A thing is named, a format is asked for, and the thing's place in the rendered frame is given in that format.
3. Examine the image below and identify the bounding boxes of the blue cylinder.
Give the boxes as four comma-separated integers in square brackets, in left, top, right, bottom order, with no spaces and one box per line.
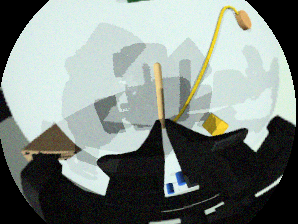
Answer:
[176,171,186,186]
[166,183,176,194]

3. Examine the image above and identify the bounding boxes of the yellow string with wooden stick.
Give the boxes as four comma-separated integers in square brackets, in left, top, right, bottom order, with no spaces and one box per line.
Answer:
[153,6,239,129]

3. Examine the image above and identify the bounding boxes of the round wooden button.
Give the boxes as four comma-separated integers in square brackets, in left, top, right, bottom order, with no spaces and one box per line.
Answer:
[235,10,251,31]

